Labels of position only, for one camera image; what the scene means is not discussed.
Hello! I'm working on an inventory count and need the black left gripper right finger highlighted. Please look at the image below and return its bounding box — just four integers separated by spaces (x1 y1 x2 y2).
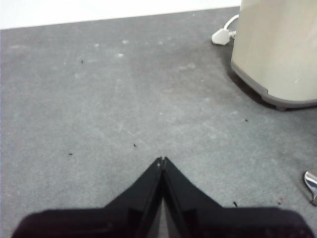
162 156 313 238

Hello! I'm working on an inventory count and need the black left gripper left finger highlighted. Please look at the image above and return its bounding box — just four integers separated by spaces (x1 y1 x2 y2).
11 156 163 238

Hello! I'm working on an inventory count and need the shiny metal toast rack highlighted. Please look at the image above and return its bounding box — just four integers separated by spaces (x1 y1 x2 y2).
304 170 317 207

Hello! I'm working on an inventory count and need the cream two-slot toaster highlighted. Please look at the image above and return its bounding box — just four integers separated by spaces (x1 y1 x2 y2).
230 0 317 112

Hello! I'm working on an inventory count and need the white toaster power cord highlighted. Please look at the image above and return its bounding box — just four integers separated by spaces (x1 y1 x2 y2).
211 14 240 46

